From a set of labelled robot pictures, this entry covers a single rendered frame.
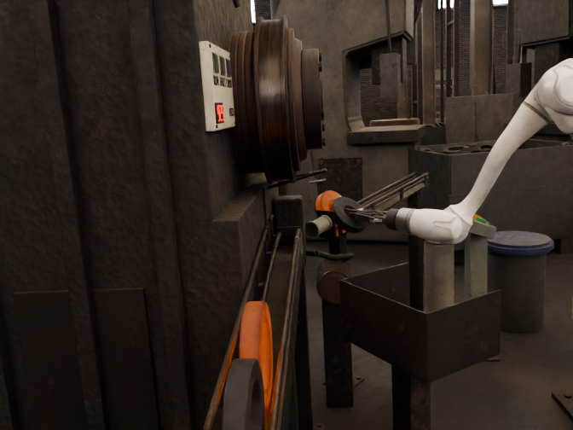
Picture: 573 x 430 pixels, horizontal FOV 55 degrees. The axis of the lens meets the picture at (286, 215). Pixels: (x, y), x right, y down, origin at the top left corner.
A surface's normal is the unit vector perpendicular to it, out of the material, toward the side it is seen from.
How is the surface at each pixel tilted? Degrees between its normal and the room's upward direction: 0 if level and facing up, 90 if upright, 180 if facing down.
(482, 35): 90
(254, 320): 28
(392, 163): 90
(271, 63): 66
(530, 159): 90
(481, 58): 90
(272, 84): 80
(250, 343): 53
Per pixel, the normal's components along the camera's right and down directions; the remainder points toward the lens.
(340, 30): -0.31, 0.20
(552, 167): 0.19, 0.18
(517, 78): -0.96, 0.11
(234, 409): -0.09, -0.54
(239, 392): -0.09, -0.73
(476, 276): -0.07, 0.20
